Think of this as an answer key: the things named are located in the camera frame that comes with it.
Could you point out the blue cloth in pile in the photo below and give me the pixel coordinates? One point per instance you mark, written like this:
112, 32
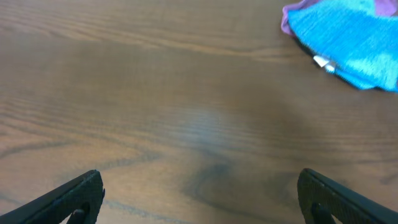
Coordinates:
359, 48

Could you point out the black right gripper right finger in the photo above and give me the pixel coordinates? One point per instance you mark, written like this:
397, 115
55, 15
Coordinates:
322, 200

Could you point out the purple cloth in pile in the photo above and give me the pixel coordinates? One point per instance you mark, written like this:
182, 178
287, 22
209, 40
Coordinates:
291, 13

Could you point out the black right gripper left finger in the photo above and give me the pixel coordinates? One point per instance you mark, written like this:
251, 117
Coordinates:
78, 200

